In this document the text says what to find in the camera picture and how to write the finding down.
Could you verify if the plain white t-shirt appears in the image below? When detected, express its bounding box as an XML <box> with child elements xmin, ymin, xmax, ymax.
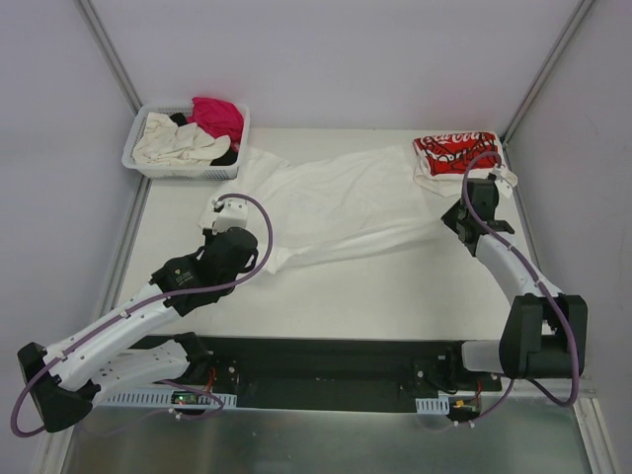
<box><xmin>210</xmin><ymin>146</ymin><xmax>442</xmax><ymax>274</ymax></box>

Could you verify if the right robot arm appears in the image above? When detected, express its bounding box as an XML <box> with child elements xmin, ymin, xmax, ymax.
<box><xmin>441</xmin><ymin>177</ymin><xmax>588</xmax><ymax>390</ymax></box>

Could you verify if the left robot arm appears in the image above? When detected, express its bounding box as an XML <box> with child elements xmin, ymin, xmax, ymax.
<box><xmin>10</xmin><ymin>227</ymin><xmax>271</xmax><ymax>437</ymax></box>

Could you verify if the folded Coca-Cola print t-shirt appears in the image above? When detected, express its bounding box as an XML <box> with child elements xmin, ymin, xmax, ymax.
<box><xmin>413</xmin><ymin>131</ymin><xmax>507</xmax><ymax>198</ymax></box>

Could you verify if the white plastic laundry basket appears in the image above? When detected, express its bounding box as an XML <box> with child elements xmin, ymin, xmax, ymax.
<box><xmin>121</xmin><ymin>101</ymin><xmax>250</xmax><ymax>181</ymax></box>

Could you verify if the black garment in basket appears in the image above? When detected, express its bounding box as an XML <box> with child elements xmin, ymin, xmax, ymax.
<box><xmin>166</xmin><ymin>113</ymin><xmax>238</xmax><ymax>166</ymax></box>

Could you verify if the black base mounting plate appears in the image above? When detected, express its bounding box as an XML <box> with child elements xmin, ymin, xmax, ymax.
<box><xmin>118</xmin><ymin>333</ymin><xmax>503</xmax><ymax>414</ymax></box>

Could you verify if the cream shirt in basket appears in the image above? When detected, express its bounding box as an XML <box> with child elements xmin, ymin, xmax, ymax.
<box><xmin>131</xmin><ymin>112</ymin><xmax>231</xmax><ymax>166</ymax></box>

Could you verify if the pink garment in basket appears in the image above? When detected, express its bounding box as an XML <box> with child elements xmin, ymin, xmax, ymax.
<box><xmin>188</xmin><ymin>97</ymin><xmax>245</xmax><ymax>151</ymax></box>

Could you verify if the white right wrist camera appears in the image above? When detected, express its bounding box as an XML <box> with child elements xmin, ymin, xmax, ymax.
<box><xmin>491</xmin><ymin>166</ymin><xmax>517</xmax><ymax>198</ymax></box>

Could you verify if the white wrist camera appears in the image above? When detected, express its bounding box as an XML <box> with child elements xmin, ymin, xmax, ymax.
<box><xmin>211</xmin><ymin>197</ymin><xmax>248</xmax><ymax>235</ymax></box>
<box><xmin>491</xmin><ymin>166</ymin><xmax>517</xmax><ymax>198</ymax></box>

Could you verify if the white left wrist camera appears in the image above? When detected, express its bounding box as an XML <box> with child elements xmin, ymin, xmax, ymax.
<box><xmin>211</xmin><ymin>197</ymin><xmax>248</xmax><ymax>235</ymax></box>

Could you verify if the left white cable duct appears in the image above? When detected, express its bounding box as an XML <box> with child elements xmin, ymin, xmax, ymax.
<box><xmin>100</xmin><ymin>388</ymin><xmax>237</xmax><ymax>410</ymax></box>

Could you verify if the white cable duct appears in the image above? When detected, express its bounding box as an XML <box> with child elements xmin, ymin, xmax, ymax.
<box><xmin>100</xmin><ymin>388</ymin><xmax>237</xmax><ymax>410</ymax></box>
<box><xmin>415</xmin><ymin>397</ymin><xmax>450</xmax><ymax>416</ymax></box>

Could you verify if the aluminium frame post right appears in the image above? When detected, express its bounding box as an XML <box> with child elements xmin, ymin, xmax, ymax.
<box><xmin>501</xmin><ymin>0</ymin><xmax>597</xmax><ymax>147</ymax></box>

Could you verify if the aluminium frame post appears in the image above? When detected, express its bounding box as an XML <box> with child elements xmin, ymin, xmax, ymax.
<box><xmin>74</xmin><ymin>0</ymin><xmax>142</xmax><ymax>114</ymax></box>
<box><xmin>501</xmin><ymin>0</ymin><xmax>597</xmax><ymax>147</ymax></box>

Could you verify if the aluminium extrusion rail right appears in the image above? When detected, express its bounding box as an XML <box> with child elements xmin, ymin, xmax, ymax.
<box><xmin>512</xmin><ymin>378</ymin><xmax>596</xmax><ymax>400</ymax></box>

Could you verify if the right white cable duct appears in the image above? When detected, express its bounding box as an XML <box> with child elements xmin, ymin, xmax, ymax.
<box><xmin>415</xmin><ymin>397</ymin><xmax>450</xmax><ymax>416</ymax></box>

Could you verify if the aluminium frame post left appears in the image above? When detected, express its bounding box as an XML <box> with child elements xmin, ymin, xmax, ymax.
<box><xmin>74</xmin><ymin>0</ymin><xmax>142</xmax><ymax>114</ymax></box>

